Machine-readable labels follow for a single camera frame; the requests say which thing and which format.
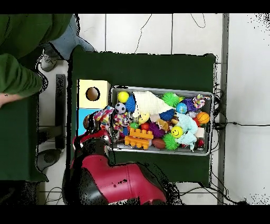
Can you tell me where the plain yellow ball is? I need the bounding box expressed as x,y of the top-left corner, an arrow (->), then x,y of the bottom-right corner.
117,91 -> 130,104

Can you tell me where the person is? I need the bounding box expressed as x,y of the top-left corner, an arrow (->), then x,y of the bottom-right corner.
0,13 -> 95,101

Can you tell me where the person's hand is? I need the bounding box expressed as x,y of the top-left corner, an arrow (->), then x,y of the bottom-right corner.
0,93 -> 23,109

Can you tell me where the mint green muslin cloth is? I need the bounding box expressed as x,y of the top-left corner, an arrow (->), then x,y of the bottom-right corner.
174,111 -> 199,152

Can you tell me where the cream muslin cloth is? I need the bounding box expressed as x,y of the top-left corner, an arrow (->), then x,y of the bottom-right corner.
132,90 -> 176,118

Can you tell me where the wooden box with three holes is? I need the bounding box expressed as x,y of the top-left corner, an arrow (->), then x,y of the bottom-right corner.
76,79 -> 111,137

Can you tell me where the black and white soccer ball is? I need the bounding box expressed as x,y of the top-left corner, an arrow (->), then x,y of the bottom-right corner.
114,102 -> 127,115

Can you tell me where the green spiky rubber ball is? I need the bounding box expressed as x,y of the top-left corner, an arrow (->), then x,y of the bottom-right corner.
161,92 -> 181,108

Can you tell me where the blue globe ball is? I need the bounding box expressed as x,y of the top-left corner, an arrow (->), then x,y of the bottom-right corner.
176,102 -> 188,114

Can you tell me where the yellow smiley ball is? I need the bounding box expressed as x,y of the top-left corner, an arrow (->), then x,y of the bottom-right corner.
170,126 -> 184,139

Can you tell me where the dark green table cloth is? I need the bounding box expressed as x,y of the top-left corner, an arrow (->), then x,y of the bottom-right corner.
68,45 -> 217,188
0,92 -> 49,182

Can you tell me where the colourful polka dot cloth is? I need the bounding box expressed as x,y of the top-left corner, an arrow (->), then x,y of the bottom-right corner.
93,105 -> 115,130
113,111 -> 132,132

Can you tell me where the orange toy basketball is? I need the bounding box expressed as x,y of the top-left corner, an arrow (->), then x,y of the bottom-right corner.
196,111 -> 211,125

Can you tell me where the black monitor on stand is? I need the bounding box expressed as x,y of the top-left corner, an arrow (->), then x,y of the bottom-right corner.
36,73 -> 67,172

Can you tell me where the black cable with plug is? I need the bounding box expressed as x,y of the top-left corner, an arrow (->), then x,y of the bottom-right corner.
213,121 -> 270,130

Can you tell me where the orange toy building brick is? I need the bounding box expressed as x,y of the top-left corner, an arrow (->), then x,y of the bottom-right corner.
124,127 -> 154,150

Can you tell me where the grey floor cable cover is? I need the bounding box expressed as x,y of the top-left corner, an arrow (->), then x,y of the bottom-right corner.
217,13 -> 230,205

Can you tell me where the shallow mesh bin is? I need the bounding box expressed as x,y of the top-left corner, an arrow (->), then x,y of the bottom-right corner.
107,85 -> 214,156

